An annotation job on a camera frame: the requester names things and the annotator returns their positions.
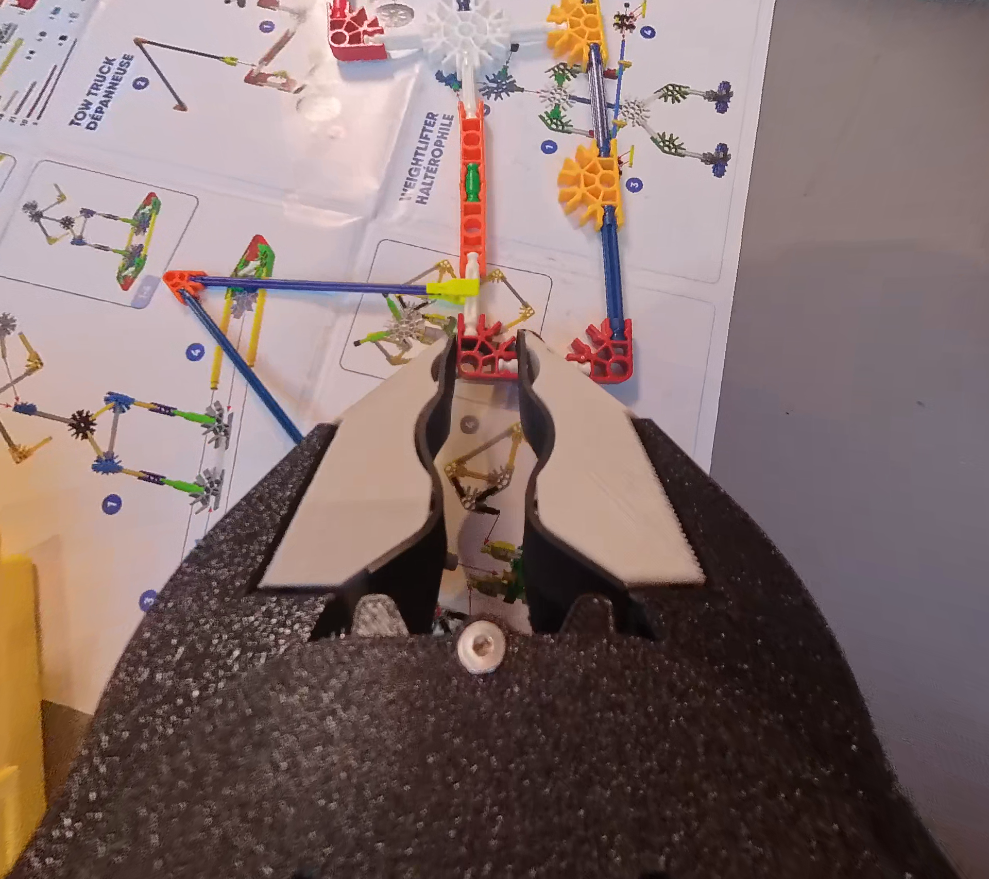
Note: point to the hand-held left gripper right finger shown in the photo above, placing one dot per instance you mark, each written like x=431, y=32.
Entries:
x=618, y=508

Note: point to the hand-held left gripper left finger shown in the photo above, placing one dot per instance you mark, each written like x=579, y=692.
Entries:
x=348, y=508

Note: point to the blue plastic rod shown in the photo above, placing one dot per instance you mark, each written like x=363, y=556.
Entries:
x=248, y=369

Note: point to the purple plastic rod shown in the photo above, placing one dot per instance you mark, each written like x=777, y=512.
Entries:
x=325, y=287

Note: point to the yellow-green clip connector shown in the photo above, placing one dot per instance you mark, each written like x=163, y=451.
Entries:
x=455, y=289

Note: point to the small orange connector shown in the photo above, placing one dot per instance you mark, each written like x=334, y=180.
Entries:
x=186, y=286

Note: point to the yellow plastic parts bin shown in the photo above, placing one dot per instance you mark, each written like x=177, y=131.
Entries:
x=19, y=694

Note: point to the colourful rod connector frame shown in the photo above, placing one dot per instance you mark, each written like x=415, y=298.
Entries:
x=464, y=32

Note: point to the white building instruction sheet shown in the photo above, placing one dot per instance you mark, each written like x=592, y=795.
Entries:
x=356, y=199

